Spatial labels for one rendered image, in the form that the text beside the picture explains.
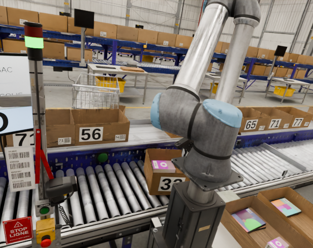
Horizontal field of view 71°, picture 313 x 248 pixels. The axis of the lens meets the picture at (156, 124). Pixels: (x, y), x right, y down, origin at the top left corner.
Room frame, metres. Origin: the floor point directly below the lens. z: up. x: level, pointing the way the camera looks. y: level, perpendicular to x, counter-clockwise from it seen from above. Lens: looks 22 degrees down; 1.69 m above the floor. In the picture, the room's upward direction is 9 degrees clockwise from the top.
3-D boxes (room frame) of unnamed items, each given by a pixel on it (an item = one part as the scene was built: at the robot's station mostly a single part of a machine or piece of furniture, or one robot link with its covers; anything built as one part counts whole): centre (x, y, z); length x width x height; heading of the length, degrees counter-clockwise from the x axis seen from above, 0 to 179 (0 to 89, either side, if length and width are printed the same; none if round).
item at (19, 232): (0.66, 0.47, 0.85); 0.16 x 0.01 x 0.13; 118
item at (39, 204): (0.69, 0.41, 0.95); 0.07 x 0.03 x 0.07; 118
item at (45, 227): (0.68, 0.36, 0.84); 0.15 x 0.09 x 0.07; 118
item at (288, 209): (1.15, -0.89, 0.78); 0.19 x 0.14 x 0.02; 118
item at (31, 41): (0.72, 0.42, 1.62); 0.05 x 0.05 x 0.06
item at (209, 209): (0.78, -0.23, 0.91); 0.26 x 0.26 x 0.33; 25
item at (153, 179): (1.29, -0.18, 0.83); 0.39 x 0.29 x 0.17; 104
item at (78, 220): (1.03, 0.42, 0.72); 0.52 x 0.05 x 0.05; 28
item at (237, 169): (1.65, -0.72, 0.72); 0.52 x 0.05 x 0.05; 28
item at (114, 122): (1.54, 0.44, 0.96); 0.39 x 0.29 x 0.17; 118
